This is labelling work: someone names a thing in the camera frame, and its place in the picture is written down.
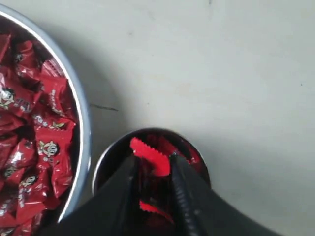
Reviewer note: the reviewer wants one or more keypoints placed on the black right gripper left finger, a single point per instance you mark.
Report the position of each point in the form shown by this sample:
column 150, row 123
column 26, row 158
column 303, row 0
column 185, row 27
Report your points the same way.
column 108, row 211

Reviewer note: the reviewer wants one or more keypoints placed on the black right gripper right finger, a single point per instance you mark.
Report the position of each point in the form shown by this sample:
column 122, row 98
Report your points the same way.
column 199, row 211

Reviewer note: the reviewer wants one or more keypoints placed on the stainless steel cup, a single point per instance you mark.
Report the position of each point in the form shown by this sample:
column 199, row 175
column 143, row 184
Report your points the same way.
column 119, row 150

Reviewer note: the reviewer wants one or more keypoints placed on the stainless steel bowl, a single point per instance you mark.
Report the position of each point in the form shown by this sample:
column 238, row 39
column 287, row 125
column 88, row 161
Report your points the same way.
column 84, row 140

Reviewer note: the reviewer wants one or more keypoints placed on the pile of red candies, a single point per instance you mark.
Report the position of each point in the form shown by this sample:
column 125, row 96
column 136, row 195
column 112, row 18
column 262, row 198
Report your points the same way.
column 36, row 132

